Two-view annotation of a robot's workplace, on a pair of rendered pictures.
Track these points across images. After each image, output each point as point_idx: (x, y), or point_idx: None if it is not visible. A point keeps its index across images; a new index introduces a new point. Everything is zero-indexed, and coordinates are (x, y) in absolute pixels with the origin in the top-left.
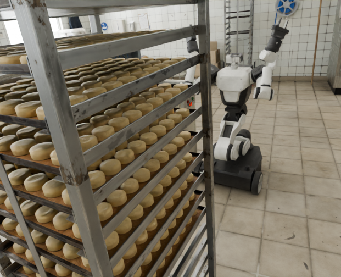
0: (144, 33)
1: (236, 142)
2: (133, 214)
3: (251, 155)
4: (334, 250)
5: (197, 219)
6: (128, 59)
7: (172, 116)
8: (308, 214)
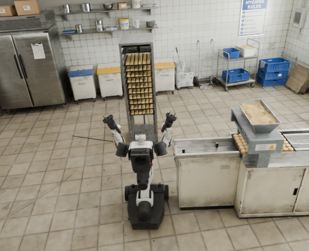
0: (131, 66)
1: (143, 190)
2: None
3: (135, 209)
4: (92, 178)
5: (129, 111)
6: (141, 74)
7: (130, 84)
8: (99, 192)
